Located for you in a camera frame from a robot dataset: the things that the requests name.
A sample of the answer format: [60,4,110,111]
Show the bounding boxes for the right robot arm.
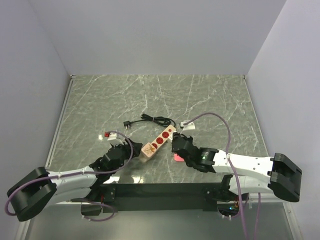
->
[171,132,303,203]

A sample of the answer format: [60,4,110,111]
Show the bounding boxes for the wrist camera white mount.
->
[179,120,196,135]
[104,131,124,147]

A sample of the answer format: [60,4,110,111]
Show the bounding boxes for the pink flat plug adapter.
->
[173,154,184,162]

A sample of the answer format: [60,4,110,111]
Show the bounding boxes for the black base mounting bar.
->
[84,182,238,212]

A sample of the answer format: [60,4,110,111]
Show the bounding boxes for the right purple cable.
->
[184,112,262,240]

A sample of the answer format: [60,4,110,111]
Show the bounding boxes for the beige power strip red sockets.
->
[150,125,176,157]

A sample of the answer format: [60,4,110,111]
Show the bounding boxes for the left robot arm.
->
[4,139,143,222]

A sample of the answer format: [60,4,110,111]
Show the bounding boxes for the pink cube socket adapter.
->
[139,142,157,163]

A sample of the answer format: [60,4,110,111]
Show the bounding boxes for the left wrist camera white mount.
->
[104,131,124,147]

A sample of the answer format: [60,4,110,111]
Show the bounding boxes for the black power strip cord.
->
[122,113,176,130]

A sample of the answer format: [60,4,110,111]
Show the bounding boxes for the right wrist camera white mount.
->
[179,120,196,135]

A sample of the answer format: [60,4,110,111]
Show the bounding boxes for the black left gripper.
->
[110,137,143,174]

